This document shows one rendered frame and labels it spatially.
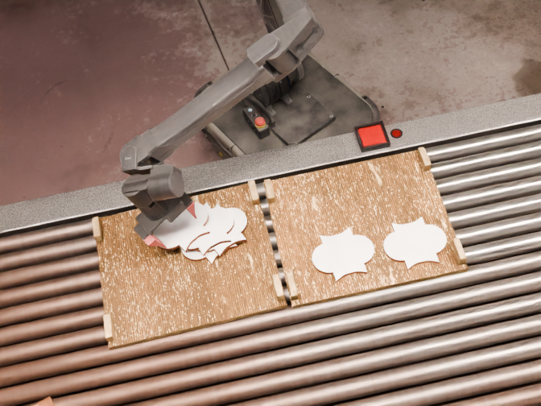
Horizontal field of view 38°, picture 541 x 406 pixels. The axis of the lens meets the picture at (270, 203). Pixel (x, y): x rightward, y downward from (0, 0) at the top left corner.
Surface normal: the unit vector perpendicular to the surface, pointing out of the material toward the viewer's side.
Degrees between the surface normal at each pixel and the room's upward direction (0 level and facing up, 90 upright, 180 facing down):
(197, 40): 0
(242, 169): 0
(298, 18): 27
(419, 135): 0
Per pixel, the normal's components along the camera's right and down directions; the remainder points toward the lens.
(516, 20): -0.08, -0.54
